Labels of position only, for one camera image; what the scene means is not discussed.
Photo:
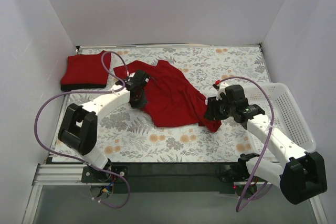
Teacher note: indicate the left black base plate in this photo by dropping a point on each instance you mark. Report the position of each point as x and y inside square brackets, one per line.
[105, 174]

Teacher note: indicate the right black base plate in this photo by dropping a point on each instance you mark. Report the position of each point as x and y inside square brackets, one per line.
[231, 173]

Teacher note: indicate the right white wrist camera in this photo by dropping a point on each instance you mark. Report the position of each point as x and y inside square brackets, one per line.
[220, 88]

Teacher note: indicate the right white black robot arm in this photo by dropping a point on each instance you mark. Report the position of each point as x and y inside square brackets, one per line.
[272, 117]

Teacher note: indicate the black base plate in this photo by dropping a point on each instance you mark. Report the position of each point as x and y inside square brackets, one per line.
[105, 174]
[231, 173]

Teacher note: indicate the folded red t shirt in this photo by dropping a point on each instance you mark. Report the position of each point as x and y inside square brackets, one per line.
[86, 72]

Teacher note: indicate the aluminium front rail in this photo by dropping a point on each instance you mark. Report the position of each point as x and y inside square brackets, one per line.
[78, 173]

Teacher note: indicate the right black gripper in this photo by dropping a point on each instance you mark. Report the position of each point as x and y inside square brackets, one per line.
[213, 109]

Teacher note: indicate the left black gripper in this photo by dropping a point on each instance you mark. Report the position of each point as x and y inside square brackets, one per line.
[137, 97]

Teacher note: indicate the white plastic laundry basket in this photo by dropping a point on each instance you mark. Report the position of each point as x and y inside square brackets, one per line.
[288, 117]

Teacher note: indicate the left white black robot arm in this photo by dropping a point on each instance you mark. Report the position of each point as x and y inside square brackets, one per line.
[79, 128]

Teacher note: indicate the floral patterned table mat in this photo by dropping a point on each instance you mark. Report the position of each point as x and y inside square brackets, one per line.
[128, 135]

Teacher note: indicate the red t shirt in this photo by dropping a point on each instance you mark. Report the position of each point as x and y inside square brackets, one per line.
[86, 72]
[172, 100]

